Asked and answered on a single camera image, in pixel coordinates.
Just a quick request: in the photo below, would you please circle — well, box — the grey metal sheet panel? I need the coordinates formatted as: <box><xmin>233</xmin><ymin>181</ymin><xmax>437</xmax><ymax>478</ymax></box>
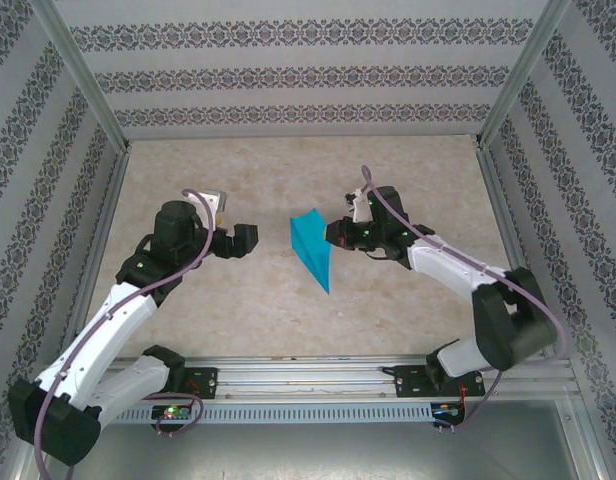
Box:
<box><xmin>37</xmin><ymin>422</ymin><xmax>589</xmax><ymax>480</ymax></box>

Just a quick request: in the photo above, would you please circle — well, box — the black controller board green light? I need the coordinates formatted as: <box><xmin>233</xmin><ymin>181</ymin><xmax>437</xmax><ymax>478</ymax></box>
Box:
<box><xmin>150</xmin><ymin>403</ymin><xmax>194</xmax><ymax>426</ymax></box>

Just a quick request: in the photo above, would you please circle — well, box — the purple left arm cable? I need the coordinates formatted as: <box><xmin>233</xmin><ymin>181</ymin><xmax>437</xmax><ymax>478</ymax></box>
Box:
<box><xmin>33</xmin><ymin>187</ymin><xmax>214</xmax><ymax>480</ymax></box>

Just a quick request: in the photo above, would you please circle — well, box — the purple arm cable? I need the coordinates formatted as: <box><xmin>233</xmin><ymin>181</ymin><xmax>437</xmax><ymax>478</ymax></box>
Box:
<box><xmin>360</xmin><ymin>165</ymin><xmax>570</xmax><ymax>435</ymax></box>
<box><xmin>33</xmin><ymin>187</ymin><xmax>214</xmax><ymax>480</ymax></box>

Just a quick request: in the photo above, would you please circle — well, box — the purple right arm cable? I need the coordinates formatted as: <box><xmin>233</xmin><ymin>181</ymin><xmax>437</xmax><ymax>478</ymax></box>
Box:
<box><xmin>360</xmin><ymin>165</ymin><xmax>570</xmax><ymax>435</ymax></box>

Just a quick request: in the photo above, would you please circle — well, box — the aluminium side rail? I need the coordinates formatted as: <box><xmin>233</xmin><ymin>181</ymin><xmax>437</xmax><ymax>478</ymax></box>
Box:
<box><xmin>55</xmin><ymin>144</ymin><xmax>132</xmax><ymax>364</ymax></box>
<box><xmin>475</xmin><ymin>144</ymin><xmax>558</xmax><ymax>360</ymax></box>

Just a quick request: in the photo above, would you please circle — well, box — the aluminium mounting rail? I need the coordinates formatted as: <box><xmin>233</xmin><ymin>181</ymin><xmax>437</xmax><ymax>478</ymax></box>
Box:
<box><xmin>37</xmin><ymin>355</ymin><xmax>579</xmax><ymax>401</ymax></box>

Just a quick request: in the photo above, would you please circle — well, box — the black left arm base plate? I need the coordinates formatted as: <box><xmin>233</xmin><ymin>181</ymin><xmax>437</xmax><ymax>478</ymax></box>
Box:
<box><xmin>177</xmin><ymin>367</ymin><xmax>220</xmax><ymax>401</ymax></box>

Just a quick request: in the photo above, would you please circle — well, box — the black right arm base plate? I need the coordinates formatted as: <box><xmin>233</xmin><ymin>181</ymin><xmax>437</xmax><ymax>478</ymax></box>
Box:
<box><xmin>395</xmin><ymin>364</ymin><xmax>483</xmax><ymax>400</ymax></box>

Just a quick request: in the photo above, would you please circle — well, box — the slotted grey cable duct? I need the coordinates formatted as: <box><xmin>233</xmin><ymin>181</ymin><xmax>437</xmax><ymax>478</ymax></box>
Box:
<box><xmin>112</xmin><ymin>403</ymin><xmax>434</xmax><ymax>424</ymax></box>

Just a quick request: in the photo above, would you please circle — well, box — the aluminium frame post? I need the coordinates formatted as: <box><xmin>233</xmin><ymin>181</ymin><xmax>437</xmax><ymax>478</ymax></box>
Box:
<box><xmin>27</xmin><ymin>0</ymin><xmax>132</xmax><ymax>151</ymax></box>
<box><xmin>471</xmin><ymin>0</ymin><xmax>574</xmax><ymax>150</ymax></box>

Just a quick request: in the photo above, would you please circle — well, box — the aluminium frame bar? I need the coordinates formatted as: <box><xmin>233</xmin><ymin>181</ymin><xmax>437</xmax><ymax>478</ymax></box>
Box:
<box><xmin>557</xmin><ymin>394</ymin><xmax>608</xmax><ymax>480</ymax></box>

